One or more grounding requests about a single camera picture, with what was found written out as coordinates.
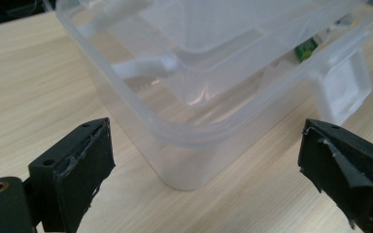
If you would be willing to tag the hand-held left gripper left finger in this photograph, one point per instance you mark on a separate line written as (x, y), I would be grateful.
(74, 174)

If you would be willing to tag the green packet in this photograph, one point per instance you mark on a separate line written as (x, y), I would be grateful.
(306, 49)

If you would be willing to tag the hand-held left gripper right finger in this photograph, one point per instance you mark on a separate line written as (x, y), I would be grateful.
(346, 165)

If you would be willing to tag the translucent plastic storage container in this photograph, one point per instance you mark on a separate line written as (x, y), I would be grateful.
(187, 136)

